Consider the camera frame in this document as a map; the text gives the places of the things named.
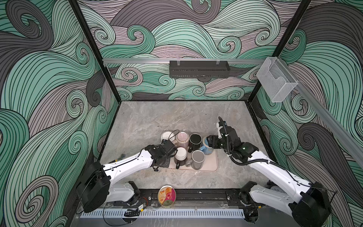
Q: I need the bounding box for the black mug white base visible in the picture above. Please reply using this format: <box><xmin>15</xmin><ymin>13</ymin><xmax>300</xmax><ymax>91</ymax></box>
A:
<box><xmin>174</xmin><ymin>147</ymin><xmax>188</xmax><ymax>169</ymax></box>

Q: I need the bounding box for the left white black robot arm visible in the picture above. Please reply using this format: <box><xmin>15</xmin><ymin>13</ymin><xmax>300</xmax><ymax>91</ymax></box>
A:
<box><xmin>76</xmin><ymin>140</ymin><xmax>177</xmax><ymax>213</ymax></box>

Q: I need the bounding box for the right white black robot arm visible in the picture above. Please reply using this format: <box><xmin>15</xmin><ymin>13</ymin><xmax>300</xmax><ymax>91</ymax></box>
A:
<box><xmin>207</xmin><ymin>124</ymin><xmax>331</xmax><ymax>227</ymax></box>

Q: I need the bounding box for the blue glazed upside-down mug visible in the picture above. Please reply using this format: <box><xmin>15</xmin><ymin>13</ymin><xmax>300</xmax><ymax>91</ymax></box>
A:
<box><xmin>199</xmin><ymin>136</ymin><xmax>214</xmax><ymax>155</ymax></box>

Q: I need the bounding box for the pink upside-down mug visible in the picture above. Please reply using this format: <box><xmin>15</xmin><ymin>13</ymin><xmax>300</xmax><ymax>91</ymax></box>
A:
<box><xmin>176</xmin><ymin>131</ymin><xmax>189</xmax><ymax>150</ymax></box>

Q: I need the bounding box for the black speckled upside-down mug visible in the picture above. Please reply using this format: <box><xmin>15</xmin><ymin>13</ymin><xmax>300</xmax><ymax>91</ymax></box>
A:
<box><xmin>188</xmin><ymin>133</ymin><xmax>202</xmax><ymax>153</ymax></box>

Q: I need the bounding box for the grey upside-down mug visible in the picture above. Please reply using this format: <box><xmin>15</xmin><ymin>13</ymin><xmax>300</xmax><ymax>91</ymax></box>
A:
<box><xmin>185</xmin><ymin>150</ymin><xmax>205</xmax><ymax>170</ymax></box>

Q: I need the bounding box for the beige rectangular tray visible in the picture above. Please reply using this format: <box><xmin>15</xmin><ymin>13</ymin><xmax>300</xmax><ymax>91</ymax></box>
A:
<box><xmin>163</xmin><ymin>132</ymin><xmax>218</xmax><ymax>172</ymax></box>

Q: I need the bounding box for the small green black tool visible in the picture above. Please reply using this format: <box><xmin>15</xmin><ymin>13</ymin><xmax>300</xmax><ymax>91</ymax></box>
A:
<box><xmin>119</xmin><ymin>154</ymin><xmax>126</xmax><ymax>160</ymax></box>

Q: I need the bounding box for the round colourful tin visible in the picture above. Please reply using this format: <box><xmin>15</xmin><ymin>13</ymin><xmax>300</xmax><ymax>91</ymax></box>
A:
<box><xmin>157</xmin><ymin>185</ymin><xmax>176</xmax><ymax>207</ymax></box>

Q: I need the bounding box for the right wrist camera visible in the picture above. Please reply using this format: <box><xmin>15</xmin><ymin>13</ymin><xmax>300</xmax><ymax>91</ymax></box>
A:
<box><xmin>216</xmin><ymin>116</ymin><xmax>227</xmax><ymax>139</ymax></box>

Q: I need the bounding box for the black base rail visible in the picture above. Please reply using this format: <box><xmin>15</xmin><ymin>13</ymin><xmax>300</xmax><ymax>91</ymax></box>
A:
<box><xmin>127</xmin><ymin>188</ymin><xmax>284</xmax><ymax>206</ymax></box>

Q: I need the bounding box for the clear acrylic wall holder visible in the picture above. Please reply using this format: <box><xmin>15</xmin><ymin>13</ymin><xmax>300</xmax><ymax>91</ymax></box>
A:
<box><xmin>257</xmin><ymin>57</ymin><xmax>298</xmax><ymax>103</ymax></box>

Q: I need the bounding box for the aluminium rail back wall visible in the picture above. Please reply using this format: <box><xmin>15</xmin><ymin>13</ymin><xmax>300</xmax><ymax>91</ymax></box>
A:
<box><xmin>103</xmin><ymin>58</ymin><xmax>265</xmax><ymax>64</ymax></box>

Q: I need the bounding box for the aluminium rail wall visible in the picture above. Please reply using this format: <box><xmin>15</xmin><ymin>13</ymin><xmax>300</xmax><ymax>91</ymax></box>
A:
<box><xmin>280</xmin><ymin>60</ymin><xmax>363</xmax><ymax>166</ymax></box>
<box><xmin>103</xmin><ymin>58</ymin><xmax>265</xmax><ymax>64</ymax></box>

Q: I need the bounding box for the white slotted cable duct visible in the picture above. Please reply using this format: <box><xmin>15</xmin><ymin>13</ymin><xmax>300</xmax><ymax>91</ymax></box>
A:
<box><xmin>80</xmin><ymin>208</ymin><xmax>245</xmax><ymax>219</ymax></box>

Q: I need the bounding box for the black wall shelf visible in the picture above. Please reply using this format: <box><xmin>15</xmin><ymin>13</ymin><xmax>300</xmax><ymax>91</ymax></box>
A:
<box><xmin>169</xmin><ymin>61</ymin><xmax>231</xmax><ymax>79</ymax></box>

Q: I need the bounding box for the aluminium rail right wall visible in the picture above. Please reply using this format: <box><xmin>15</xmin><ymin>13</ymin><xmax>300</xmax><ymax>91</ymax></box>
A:
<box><xmin>280</xmin><ymin>60</ymin><xmax>363</xmax><ymax>166</ymax></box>

